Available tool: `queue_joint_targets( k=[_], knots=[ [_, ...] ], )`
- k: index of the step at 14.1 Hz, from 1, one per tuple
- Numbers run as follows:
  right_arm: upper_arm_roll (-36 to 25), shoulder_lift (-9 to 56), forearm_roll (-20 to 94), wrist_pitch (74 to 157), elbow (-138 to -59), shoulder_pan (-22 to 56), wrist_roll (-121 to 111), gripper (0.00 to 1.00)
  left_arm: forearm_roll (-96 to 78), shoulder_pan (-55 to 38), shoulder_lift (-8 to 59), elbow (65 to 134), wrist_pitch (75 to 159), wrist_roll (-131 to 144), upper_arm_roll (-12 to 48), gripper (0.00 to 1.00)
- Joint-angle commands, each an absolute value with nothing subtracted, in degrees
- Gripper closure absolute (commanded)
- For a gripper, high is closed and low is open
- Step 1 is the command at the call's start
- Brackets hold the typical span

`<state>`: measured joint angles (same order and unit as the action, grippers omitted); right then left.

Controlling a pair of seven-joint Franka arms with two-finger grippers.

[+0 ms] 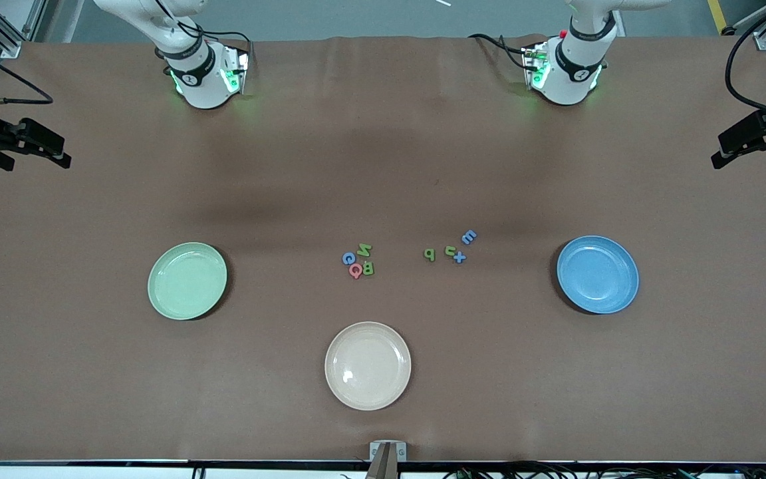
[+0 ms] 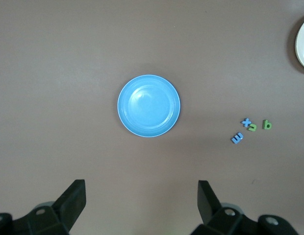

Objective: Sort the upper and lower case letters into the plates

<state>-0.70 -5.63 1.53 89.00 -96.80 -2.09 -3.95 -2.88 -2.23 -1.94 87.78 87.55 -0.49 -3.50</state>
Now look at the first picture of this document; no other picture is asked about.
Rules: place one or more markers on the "blue lowercase letter x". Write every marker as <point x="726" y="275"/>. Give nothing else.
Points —
<point x="459" y="257"/>

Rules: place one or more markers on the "pink letter Q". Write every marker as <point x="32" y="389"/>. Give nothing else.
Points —
<point x="355" y="265"/>

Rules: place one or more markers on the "green letter N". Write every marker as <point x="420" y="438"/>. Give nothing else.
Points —
<point x="364" y="250"/>

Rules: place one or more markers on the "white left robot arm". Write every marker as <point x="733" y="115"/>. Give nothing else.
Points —
<point x="569" y="73"/>

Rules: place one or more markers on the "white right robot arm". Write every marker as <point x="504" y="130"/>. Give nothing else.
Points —
<point x="200" y="80"/>

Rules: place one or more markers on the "light green plate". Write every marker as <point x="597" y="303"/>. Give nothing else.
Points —
<point x="187" y="281"/>

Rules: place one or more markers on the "blue plate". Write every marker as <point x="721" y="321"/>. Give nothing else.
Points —
<point x="598" y="275"/>

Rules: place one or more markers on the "brown table mat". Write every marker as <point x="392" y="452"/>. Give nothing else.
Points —
<point x="489" y="372"/>

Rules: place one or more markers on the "beige plate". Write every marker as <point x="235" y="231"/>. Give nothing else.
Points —
<point x="368" y="366"/>

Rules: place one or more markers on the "white table edge rail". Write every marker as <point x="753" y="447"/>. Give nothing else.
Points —
<point x="90" y="474"/>

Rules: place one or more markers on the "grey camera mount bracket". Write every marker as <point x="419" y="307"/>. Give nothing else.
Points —
<point x="387" y="456"/>

